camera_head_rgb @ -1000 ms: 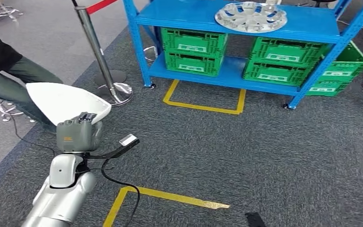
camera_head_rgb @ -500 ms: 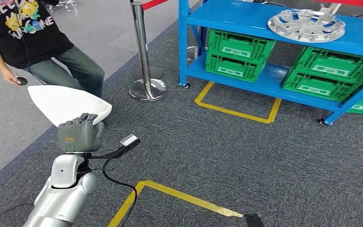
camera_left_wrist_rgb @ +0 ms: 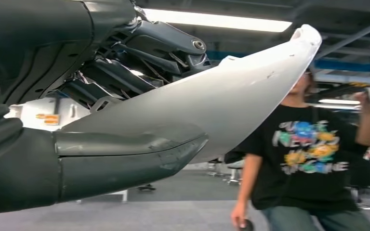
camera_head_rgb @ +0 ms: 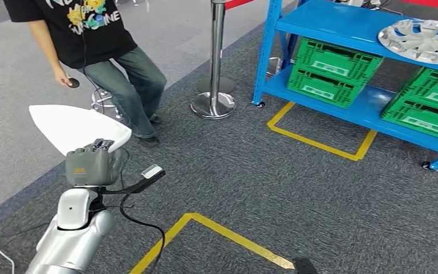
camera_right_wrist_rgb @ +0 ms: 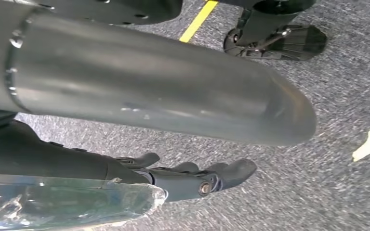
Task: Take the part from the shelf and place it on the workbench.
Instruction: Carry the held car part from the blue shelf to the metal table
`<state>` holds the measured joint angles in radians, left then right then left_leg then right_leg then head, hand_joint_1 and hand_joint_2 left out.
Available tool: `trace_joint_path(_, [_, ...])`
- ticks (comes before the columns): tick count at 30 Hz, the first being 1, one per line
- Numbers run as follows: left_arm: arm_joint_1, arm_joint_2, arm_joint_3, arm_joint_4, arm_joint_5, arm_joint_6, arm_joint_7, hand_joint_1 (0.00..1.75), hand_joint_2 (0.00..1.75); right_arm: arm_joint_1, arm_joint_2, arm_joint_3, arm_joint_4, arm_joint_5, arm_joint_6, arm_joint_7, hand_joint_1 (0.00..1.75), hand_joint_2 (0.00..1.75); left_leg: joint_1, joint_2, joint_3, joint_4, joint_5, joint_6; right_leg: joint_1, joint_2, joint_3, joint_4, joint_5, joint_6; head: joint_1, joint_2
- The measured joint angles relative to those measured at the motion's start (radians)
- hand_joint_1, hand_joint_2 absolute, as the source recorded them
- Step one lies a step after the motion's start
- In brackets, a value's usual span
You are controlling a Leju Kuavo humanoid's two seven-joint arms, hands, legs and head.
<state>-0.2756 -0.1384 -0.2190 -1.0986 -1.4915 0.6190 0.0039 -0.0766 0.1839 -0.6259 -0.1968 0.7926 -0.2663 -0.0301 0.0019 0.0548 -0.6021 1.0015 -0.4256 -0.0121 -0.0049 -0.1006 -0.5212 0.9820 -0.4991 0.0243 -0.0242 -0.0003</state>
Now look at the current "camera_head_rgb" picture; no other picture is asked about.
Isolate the person's right hand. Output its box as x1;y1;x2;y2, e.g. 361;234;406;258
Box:
54;68;72;88

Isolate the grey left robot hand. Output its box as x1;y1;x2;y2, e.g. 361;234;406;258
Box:
64;139;127;187

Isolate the white pointed plastic shell part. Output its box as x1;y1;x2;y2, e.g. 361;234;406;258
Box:
29;104;132;156

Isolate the blue metal shelf rack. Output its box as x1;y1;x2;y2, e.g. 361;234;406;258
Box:
252;0;438;172

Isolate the chrome stool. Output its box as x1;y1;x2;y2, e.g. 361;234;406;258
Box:
90;87;124;120

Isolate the person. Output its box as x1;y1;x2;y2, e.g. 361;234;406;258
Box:
3;0;168;148

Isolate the yellow floor tape outline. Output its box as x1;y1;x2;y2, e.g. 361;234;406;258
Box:
267;102;378;162
128;212;296;274

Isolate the grey wheel hubcap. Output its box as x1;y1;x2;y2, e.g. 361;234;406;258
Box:
378;15;438;65

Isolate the black left wrist camera bracket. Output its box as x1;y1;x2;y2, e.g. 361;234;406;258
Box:
102;170;166;196

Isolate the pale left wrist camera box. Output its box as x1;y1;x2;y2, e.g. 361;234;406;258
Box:
141;164;164;180

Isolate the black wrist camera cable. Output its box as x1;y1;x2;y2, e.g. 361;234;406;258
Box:
119;192;166;274

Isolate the thin black floor cable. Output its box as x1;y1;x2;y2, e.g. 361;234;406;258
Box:
0;222;50;240

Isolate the chrome stanchion post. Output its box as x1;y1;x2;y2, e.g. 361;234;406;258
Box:
190;0;237;120

